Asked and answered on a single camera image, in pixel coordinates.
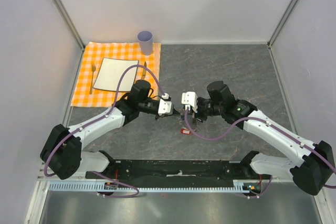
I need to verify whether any gold knife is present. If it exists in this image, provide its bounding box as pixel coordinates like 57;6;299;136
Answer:
141;61;146;80

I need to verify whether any slotted cable duct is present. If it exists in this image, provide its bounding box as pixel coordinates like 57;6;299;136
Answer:
48;181;249;193

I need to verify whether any gold fork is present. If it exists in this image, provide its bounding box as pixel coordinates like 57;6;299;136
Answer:
89;62;96;94

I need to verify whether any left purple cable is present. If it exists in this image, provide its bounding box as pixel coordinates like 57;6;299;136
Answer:
43;63;170;198

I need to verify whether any metal keyring plate blue handle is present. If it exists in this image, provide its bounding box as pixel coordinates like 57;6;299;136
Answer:
179;105;201;134

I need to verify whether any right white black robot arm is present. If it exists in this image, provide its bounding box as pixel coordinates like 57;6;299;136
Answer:
191;81;335;196

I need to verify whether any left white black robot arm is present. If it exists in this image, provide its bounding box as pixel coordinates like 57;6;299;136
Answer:
40;80;179;180

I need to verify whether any lavender plastic cup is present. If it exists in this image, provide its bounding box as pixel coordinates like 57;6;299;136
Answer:
137;31;153;56

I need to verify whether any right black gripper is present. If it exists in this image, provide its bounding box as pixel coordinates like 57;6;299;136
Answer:
185;97;224;121

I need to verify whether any white square plate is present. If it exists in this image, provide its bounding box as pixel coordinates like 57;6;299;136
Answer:
93;58;139;92

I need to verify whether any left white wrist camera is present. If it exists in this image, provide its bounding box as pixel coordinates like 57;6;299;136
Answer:
158;99;174;114

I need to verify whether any orange checkered cloth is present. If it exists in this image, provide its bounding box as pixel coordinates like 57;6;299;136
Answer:
71;42;161;108

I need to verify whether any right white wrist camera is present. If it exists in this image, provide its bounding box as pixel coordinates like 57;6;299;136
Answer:
181;91;198;113

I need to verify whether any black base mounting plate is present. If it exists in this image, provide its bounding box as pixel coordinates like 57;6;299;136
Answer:
85;159;263;189

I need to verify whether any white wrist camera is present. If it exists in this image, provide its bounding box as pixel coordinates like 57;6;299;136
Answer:
181;91;198;113
158;99;174;114

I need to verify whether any red key tag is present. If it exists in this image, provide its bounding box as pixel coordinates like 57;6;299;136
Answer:
181;129;191;135

